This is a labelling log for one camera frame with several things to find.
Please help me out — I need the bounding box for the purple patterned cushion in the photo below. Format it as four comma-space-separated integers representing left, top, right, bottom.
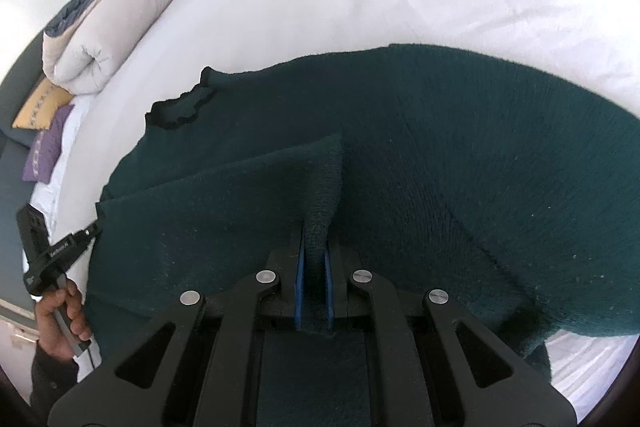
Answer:
22, 104, 74, 184

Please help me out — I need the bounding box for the white pillow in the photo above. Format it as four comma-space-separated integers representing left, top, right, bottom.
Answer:
30, 95, 96, 234

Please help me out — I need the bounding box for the rolled white duvet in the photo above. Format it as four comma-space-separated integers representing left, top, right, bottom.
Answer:
42, 0, 172, 95

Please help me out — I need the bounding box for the dark green upholstered headboard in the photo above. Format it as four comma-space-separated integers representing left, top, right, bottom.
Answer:
1, 35, 42, 314

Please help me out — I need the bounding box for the yellow patterned cushion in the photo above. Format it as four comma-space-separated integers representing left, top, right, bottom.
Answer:
12, 77, 74, 130

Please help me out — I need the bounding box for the person left hand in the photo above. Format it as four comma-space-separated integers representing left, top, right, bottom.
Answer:
35, 280, 92, 362

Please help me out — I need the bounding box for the dark green knit sweater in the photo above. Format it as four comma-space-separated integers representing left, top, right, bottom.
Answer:
86, 46, 639, 426

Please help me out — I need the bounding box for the white bed sheet mattress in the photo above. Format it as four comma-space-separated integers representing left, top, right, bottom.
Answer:
58, 0, 639, 232

